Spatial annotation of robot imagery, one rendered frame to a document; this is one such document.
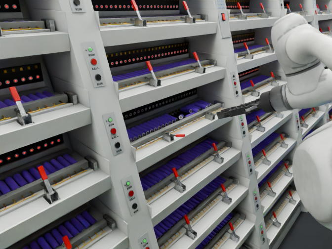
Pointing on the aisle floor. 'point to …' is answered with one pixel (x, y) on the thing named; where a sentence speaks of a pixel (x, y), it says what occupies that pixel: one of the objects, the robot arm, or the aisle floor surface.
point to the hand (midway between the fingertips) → (226, 112)
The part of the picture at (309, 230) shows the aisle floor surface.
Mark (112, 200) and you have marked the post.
